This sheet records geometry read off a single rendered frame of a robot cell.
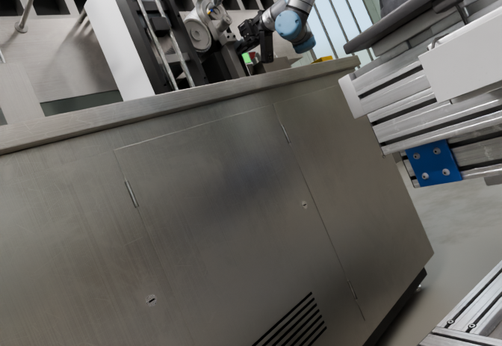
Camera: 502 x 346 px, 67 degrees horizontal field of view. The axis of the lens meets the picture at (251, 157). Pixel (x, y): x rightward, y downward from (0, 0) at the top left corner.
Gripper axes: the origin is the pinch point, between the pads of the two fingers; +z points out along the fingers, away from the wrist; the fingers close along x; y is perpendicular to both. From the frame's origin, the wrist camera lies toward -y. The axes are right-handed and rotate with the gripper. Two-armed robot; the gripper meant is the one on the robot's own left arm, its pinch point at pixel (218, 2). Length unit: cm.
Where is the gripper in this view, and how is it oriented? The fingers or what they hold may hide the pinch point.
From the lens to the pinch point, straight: 150.4
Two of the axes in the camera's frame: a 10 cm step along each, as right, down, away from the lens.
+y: -7.0, -5.3, 4.8
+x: -6.8, 2.8, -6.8
